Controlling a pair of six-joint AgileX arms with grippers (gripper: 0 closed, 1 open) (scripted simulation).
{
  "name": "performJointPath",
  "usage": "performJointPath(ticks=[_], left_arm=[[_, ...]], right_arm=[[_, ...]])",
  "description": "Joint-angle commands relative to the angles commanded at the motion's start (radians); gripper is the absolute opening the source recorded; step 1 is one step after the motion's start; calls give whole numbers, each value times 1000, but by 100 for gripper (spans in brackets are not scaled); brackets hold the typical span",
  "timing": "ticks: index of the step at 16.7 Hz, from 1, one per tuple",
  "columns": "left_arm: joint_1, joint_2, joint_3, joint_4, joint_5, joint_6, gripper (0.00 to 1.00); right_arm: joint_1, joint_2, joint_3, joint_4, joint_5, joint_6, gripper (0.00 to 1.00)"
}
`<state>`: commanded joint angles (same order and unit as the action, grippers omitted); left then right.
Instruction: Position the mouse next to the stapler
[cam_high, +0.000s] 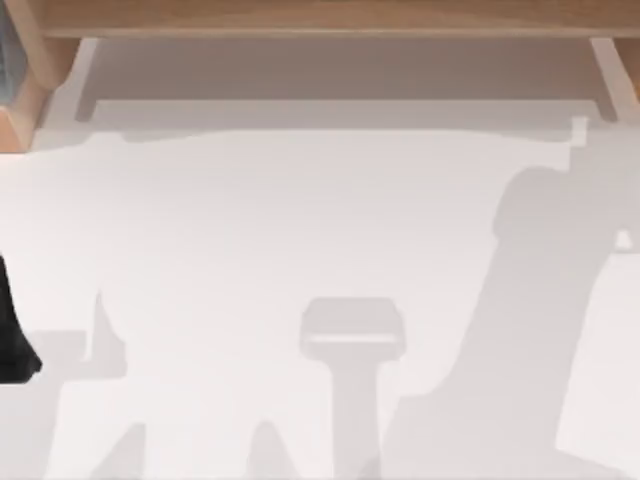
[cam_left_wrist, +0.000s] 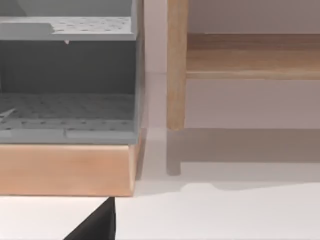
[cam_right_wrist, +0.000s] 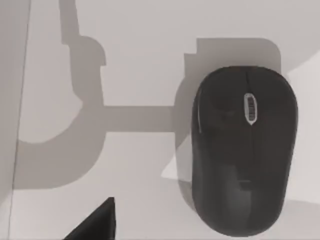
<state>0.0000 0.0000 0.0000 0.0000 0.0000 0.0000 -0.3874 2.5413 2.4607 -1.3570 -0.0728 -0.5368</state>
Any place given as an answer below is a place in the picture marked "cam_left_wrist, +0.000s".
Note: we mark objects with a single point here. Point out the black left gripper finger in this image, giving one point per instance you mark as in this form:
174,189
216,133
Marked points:
100,222

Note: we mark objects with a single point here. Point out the pale wooden drawer front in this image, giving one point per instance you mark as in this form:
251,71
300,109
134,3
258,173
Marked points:
65,170

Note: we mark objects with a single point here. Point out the grey pierced drawer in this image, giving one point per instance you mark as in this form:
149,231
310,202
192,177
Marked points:
67,82

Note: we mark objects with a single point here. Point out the wooden open shelf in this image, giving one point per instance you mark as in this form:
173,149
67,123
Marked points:
176,65

